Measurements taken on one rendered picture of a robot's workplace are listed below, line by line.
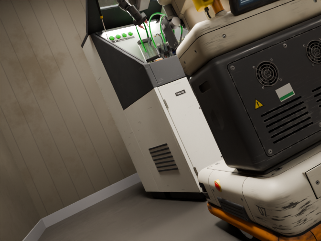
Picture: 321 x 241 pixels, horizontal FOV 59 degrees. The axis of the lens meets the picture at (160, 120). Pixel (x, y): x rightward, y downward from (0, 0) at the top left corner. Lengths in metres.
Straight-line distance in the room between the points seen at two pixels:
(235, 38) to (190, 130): 1.00
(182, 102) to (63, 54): 2.35
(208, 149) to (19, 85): 2.66
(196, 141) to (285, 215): 1.07
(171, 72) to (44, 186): 2.39
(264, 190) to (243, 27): 0.51
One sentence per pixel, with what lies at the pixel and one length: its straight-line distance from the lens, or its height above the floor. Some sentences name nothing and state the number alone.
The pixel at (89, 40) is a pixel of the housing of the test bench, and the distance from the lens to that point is 2.51.
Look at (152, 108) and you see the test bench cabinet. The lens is 1.91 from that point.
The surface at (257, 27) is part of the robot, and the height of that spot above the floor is 0.73.
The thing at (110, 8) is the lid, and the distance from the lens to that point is 2.43.
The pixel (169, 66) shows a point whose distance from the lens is 1.92.
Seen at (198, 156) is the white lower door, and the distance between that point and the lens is 1.87.
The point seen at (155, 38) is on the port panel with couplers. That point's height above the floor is 1.28.
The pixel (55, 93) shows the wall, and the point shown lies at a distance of 3.81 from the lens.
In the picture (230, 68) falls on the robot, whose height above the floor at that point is 0.64.
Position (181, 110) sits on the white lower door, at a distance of 1.86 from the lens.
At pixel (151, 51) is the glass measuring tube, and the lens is 2.54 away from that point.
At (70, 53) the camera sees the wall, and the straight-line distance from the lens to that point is 3.92.
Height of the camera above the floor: 0.57
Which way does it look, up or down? 1 degrees up
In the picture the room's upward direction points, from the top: 24 degrees counter-clockwise
